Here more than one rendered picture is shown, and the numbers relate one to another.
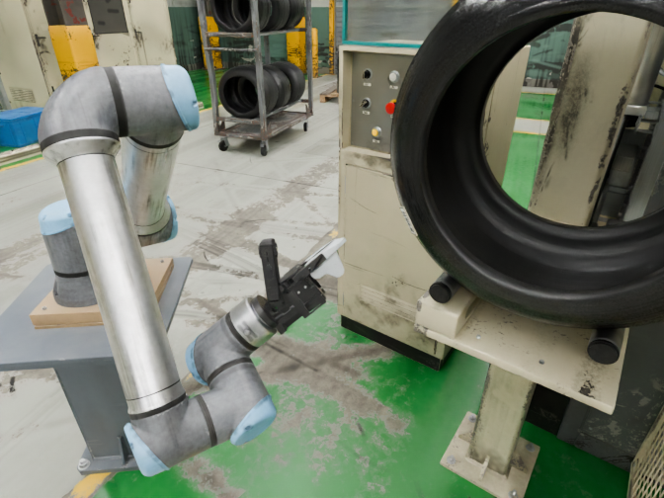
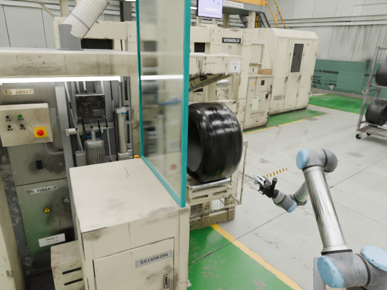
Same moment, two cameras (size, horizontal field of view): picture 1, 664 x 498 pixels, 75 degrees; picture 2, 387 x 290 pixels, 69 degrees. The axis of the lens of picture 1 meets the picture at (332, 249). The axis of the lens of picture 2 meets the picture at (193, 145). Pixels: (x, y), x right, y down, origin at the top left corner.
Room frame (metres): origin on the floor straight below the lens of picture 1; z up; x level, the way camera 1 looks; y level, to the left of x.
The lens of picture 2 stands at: (2.50, 0.41, 1.86)
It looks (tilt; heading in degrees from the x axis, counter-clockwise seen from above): 20 degrees down; 207
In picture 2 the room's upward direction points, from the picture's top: 2 degrees clockwise
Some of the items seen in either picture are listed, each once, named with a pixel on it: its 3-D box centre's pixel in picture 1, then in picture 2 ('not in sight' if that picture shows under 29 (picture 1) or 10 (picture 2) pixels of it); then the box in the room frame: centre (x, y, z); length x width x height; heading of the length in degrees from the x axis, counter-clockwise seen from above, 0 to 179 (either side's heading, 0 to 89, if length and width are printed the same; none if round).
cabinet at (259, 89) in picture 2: not in sight; (249, 101); (-3.91, -1.43, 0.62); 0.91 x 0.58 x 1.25; 156
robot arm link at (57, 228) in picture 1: (78, 232); (372, 267); (1.08, 0.72, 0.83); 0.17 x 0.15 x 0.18; 124
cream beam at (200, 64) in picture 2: not in sight; (201, 64); (0.47, -0.59, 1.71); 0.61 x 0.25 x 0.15; 144
